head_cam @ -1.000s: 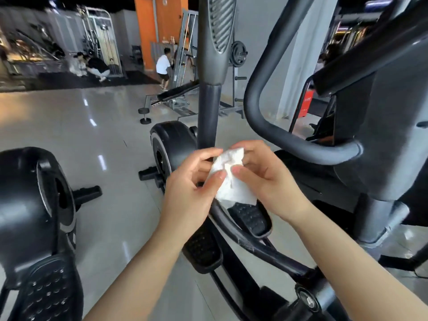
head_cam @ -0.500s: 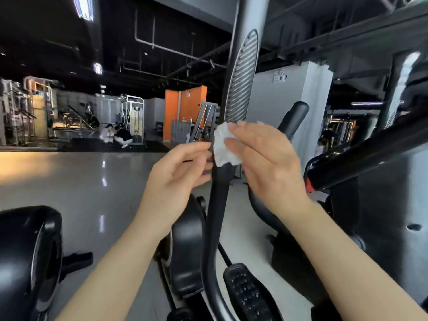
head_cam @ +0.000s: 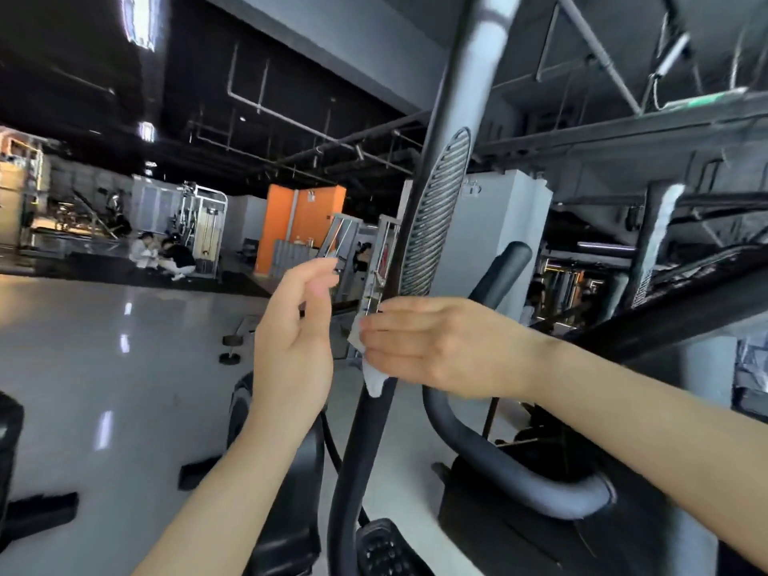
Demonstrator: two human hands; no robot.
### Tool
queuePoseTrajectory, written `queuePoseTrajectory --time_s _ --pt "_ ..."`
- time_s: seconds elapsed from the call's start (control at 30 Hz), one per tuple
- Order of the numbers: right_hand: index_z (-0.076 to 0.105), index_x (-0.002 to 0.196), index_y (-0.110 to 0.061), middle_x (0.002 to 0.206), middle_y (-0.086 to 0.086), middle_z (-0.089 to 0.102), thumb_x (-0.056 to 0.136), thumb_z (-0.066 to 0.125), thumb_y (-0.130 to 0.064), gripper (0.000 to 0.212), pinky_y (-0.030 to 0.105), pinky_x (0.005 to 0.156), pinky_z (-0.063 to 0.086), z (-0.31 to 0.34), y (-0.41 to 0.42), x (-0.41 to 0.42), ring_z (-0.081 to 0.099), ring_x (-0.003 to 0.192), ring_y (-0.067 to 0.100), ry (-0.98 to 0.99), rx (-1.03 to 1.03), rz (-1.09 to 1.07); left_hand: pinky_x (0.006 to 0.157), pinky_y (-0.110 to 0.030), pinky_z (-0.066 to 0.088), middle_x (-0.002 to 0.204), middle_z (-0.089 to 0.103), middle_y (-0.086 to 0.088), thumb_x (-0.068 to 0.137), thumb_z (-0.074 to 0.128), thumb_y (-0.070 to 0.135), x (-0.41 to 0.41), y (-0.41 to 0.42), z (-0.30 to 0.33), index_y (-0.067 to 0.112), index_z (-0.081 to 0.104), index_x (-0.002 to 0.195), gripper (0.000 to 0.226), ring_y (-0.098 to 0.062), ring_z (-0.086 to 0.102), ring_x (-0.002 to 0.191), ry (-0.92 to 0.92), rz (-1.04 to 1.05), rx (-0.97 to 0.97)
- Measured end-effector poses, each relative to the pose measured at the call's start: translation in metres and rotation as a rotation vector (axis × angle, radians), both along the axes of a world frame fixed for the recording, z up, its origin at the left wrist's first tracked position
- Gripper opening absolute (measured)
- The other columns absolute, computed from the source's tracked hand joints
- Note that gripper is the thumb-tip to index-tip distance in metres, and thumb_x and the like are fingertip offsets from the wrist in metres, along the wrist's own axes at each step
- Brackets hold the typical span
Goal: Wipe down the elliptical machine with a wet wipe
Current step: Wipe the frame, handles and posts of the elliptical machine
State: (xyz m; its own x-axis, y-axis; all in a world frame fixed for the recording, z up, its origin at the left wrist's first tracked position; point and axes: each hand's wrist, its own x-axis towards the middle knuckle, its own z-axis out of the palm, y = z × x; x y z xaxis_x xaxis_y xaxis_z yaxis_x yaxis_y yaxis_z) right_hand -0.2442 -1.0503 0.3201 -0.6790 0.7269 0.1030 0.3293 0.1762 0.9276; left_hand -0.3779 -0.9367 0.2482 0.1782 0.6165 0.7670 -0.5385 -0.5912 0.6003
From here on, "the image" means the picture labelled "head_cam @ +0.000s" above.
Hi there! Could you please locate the person's left forearm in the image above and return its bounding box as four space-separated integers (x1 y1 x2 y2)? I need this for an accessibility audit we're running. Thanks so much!
132 414 326 576

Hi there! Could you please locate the white gym machine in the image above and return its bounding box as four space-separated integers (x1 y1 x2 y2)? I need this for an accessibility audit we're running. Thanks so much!
178 183 232 277

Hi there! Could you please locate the small black dumbbell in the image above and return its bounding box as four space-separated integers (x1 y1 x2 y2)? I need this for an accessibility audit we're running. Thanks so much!
217 334 246 367

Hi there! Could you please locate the person's right hand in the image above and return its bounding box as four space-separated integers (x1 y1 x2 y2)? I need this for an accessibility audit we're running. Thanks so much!
358 294 544 403

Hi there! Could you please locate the person's right forearm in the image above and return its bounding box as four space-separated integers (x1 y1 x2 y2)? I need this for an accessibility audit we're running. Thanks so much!
522 335 768 571

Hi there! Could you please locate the black elliptical machine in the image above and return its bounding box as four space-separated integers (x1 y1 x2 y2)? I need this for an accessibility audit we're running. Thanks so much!
178 0 768 576
0 390 81 553

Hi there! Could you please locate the long ceiling tube light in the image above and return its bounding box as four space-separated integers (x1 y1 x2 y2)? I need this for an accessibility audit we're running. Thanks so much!
118 0 163 53

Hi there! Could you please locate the white wet wipe sheet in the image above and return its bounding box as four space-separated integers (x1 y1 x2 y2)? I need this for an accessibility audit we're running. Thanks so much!
346 311 391 399

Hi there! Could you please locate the person's left hand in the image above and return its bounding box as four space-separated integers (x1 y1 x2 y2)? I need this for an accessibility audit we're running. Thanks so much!
246 258 342 437

